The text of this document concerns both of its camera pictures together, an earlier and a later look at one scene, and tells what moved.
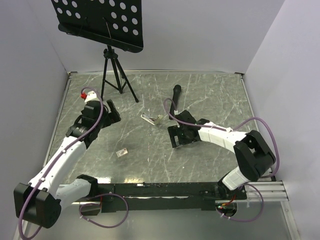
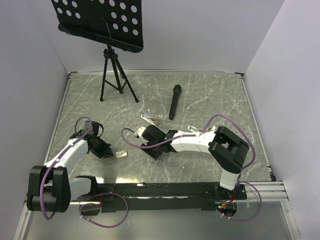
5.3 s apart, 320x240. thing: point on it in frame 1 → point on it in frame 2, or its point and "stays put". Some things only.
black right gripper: [174, 131] → [153, 154]
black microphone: [176, 90] stays put
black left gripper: [112, 117] → [106, 150]
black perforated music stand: [117, 23] stays put
